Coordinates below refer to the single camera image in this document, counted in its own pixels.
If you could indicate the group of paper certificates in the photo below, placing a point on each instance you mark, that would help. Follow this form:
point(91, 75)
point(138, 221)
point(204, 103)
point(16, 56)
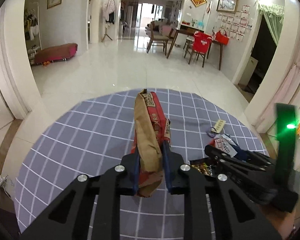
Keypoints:
point(236, 25)

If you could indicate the white power adapter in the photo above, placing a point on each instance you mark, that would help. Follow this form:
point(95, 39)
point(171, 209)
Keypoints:
point(3, 181)

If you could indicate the person's right forearm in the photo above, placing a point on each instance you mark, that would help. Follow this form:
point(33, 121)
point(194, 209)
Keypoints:
point(277, 222)

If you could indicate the green curtain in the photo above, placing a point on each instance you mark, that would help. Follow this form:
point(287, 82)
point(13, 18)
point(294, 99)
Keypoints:
point(272, 17)

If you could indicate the dark colourful snack wrapper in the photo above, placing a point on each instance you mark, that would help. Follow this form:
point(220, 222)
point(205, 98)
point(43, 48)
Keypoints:
point(202, 167)

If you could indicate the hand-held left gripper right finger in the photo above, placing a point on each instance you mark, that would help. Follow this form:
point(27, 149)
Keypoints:
point(166, 165)

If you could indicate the wooden chair with red bag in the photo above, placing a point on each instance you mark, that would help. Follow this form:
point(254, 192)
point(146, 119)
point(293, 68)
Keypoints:
point(197, 56)

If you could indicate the round table checked grey cloth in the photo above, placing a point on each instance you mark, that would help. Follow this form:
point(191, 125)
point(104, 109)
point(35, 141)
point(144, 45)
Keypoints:
point(77, 135)

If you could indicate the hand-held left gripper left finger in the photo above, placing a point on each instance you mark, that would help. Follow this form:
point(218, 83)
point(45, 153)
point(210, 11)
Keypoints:
point(135, 177)

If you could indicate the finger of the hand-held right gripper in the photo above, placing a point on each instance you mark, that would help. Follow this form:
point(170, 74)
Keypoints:
point(257, 158)
point(220, 156)

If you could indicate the red brown paper bag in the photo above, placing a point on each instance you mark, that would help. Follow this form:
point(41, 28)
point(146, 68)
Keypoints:
point(146, 130)

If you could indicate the teal box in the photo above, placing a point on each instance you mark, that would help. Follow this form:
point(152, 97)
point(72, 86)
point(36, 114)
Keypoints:
point(201, 24)

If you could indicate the grey sofa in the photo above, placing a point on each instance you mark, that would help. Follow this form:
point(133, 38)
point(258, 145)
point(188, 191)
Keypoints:
point(165, 26)

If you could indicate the red bag on chair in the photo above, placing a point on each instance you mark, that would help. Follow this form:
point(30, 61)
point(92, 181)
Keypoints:
point(202, 43)

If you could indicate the large framed picture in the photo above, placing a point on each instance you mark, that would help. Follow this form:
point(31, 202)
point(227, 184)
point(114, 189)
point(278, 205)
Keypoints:
point(227, 4)

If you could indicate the red gift bag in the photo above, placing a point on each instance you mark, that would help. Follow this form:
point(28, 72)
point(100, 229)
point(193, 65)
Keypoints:
point(221, 38)

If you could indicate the white sideboard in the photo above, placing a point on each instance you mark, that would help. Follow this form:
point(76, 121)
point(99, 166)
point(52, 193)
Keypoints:
point(190, 26)

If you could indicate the wooden chair with grey cushion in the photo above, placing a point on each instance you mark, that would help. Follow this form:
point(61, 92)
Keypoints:
point(158, 37)

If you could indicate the wooden coat stand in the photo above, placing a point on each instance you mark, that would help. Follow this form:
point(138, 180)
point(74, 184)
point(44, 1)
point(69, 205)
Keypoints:
point(108, 7)

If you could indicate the red wall ornament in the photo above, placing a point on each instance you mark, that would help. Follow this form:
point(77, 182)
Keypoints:
point(209, 7)

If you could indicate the wooden dining table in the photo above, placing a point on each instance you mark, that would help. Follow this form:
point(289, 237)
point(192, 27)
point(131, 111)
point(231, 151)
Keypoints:
point(187, 31)

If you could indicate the white clothes rack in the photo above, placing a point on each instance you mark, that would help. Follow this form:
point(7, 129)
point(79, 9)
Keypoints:
point(32, 30)

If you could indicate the white red foil wrapper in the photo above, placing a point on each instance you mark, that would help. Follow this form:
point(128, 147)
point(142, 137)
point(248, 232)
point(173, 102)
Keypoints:
point(222, 145)

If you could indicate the maroon bench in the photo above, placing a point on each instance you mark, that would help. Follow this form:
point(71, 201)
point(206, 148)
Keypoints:
point(57, 52)

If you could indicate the orange slippers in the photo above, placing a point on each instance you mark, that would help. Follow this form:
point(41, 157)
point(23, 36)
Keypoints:
point(46, 63)

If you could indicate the white appliance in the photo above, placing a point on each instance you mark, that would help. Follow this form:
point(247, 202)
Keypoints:
point(251, 70)

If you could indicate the pink sheer curtain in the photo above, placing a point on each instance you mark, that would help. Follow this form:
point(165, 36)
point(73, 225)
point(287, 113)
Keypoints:
point(290, 87)

